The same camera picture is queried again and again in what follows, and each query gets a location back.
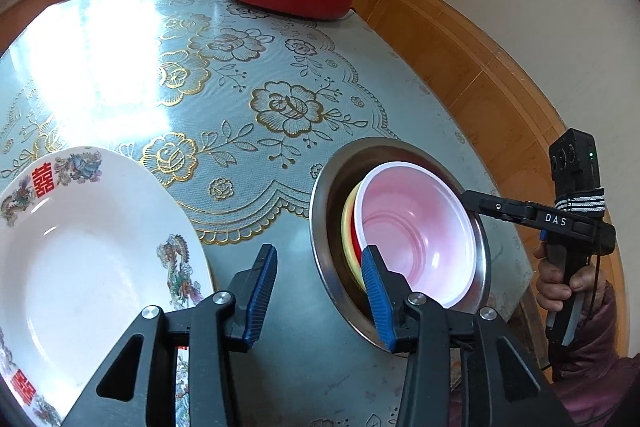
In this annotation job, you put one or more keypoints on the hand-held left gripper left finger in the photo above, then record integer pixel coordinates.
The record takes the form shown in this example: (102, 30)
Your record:
(262, 297)

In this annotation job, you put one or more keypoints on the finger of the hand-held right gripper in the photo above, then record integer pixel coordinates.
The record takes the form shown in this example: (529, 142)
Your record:
(495, 206)

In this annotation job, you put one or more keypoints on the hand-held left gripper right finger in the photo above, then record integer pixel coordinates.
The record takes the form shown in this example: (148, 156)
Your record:
(375, 302)

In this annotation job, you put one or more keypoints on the yellow plastic bowl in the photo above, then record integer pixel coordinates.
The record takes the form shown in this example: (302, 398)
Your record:
(348, 237)

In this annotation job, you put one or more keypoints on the red plastic bowl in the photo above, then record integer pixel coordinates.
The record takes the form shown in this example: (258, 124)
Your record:
(420, 227)

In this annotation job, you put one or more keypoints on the stainless steel bowl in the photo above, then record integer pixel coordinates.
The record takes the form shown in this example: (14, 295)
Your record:
(325, 232)

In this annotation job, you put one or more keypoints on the scalloped floral white plate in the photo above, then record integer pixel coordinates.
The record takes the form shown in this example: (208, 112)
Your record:
(182, 387)

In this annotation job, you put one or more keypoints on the deep white plate red characters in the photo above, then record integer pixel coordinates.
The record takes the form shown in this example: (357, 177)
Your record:
(75, 282)

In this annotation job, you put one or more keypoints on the person's right forearm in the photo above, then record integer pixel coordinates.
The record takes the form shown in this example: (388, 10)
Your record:
(600, 357)

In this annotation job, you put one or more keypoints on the person's right hand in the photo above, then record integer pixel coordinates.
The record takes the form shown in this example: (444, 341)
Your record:
(550, 297)

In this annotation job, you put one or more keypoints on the floral embroidered tablecloth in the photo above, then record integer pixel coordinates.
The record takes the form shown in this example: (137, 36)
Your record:
(250, 57)

